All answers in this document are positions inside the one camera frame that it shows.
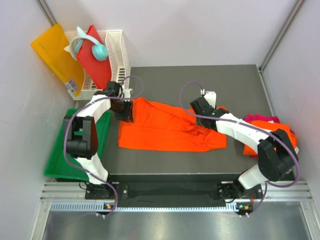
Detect purple cable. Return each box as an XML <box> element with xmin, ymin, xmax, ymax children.
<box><xmin>179</xmin><ymin>81</ymin><xmax>302</xmax><ymax>218</ymax></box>
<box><xmin>62</xmin><ymin>75</ymin><xmax>145</xmax><ymax>217</ymax></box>

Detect yellow folder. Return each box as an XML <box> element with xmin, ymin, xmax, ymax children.
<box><xmin>31</xmin><ymin>23</ymin><xmax>85</xmax><ymax>97</ymax></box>

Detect white slotted cable duct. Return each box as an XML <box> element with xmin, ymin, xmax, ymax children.
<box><xmin>50</xmin><ymin>201</ymin><xmax>249</xmax><ymax>213</ymax></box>

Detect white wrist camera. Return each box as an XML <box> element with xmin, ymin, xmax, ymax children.
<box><xmin>200</xmin><ymin>88</ymin><xmax>217</xmax><ymax>108</ymax></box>
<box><xmin>121</xmin><ymin>86</ymin><xmax>133</xmax><ymax>99</ymax></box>

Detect teal cat ear headphones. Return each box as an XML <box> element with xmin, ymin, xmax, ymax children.
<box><xmin>64</xmin><ymin>26</ymin><xmax>109</xmax><ymax>62</ymax></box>

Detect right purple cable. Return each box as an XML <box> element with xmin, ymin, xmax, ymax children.
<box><xmin>179</xmin><ymin>81</ymin><xmax>302</xmax><ymax>218</ymax></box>

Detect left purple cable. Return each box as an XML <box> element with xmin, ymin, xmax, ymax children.
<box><xmin>62</xmin><ymin>75</ymin><xmax>145</xmax><ymax>217</ymax></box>

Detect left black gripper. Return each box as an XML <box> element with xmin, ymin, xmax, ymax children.
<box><xmin>110</xmin><ymin>98</ymin><xmax>134</xmax><ymax>123</ymax></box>

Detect orange t shirt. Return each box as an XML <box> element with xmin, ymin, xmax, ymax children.
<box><xmin>117</xmin><ymin>97</ymin><xmax>227</xmax><ymax>152</ymax></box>
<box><xmin>243</xmin><ymin>120</ymin><xmax>298</xmax><ymax>158</ymax></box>

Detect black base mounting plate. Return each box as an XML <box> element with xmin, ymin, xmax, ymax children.
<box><xmin>84</xmin><ymin>173</ymin><xmax>263</xmax><ymax>208</ymax></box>

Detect folded orange t shirt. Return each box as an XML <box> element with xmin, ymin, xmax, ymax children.
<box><xmin>243</xmin><ymin>120</ymin><xmax>298</xmax><ymax>158</ymax></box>

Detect red folder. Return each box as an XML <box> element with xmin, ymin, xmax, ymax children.
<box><xmin>77</xmin><ymin>25</ymin><xmax>112</xmax><ymax>89</ymax></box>

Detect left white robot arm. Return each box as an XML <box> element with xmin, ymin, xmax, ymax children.
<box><xmin>63</xmin><ymin>81</ymin><xmax>134</xmax><ymax>199</ymax></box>

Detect white file organizer basket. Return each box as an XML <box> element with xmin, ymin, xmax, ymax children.
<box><xmin>67</xmin><ymin>30</ymin><xmax>131</xmax><ymax>101</ymax></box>

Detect green plastic tray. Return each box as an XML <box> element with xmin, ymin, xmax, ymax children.
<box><xmin>44</xmin><ymin>111</ymin><xmax>112</xmax><ymax>182</ymax></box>

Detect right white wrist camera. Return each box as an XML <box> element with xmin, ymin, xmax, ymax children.
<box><xmin>200</xmin><ymin>88</ymin><xmax>217</xmax><ymax>108</ymax></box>

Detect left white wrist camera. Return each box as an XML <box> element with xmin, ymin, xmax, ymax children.
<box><xmin>121</xmin><ymin>86</ymin><xmax>133</xmax><ymax>99</ymax></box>

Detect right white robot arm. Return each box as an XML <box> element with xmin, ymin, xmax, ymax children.
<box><xmin>190</xmin><ymin>96</ymin><xmax>299</xmax><ymax>198</ymax></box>

